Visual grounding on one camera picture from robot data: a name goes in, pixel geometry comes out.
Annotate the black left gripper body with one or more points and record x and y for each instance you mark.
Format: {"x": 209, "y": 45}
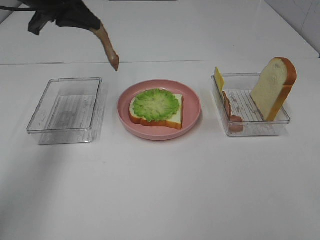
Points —
{"x": 45, "y": 11}

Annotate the bacon strip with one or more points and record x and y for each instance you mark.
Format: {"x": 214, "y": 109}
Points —
{"x": 235, "y": 122}
{"x": 111, "y": 54}

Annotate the clear plastic tray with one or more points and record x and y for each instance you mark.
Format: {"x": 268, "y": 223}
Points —
{"x": 238, "y": 87}
{"x": 70, "y": 111}

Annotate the clear right plastic tray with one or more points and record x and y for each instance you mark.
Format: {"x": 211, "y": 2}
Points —
{"x": 238, "y": 87}

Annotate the green lettuce leaf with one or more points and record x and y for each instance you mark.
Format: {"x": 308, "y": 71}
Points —
{"x": 156, "y": 105}

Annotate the pink round plate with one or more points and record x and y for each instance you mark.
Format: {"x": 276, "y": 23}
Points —
{"x": 191, "y": 110}

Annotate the bread slice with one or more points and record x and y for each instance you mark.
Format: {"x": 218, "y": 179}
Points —
{"x": 175, "y": 120}
{"x": 273, "y": 87}

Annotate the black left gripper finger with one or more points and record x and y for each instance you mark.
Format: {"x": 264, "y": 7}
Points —
{"x": 77, "y": 15}

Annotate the yellow cheese slice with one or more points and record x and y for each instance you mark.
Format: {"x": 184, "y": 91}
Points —
{"x": 219, "y": 79}

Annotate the clear left plastic tray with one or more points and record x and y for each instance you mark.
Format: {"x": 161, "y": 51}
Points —
{"x": 70, "y": 111}

